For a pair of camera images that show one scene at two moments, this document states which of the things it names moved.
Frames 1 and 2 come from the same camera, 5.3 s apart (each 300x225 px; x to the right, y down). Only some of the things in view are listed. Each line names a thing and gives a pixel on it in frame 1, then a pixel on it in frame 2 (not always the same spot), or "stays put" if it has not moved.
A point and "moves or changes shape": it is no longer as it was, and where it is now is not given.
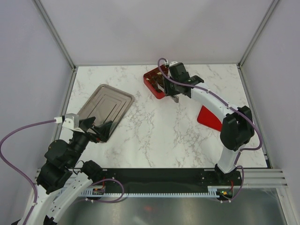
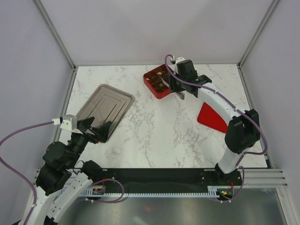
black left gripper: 102,130 stays put
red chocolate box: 154,80 stays put
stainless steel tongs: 175,97 moves or changes shape
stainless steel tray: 106,104 stays put
